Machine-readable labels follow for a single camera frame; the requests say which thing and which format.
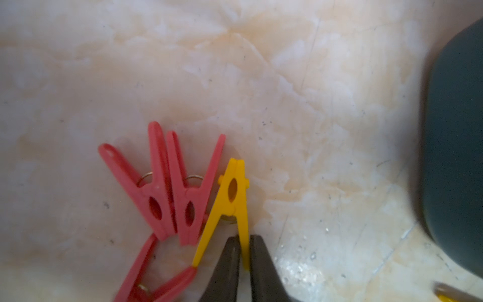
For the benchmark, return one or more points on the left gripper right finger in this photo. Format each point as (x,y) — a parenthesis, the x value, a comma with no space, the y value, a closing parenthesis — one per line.
(265,282)

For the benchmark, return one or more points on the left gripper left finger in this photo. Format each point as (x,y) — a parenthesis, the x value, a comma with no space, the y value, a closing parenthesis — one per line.
(223,285)

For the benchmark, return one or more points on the yellow clothespin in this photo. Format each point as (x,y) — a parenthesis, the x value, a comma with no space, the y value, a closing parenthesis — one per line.
(231,201)
(448,293)

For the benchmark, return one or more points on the red clothespin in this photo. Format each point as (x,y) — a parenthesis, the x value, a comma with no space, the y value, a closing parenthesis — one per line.
(153,199)
(190,202)
(132,288)

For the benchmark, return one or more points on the teal plastic storage box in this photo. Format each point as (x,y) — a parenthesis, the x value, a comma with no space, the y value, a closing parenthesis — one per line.
(451,174)

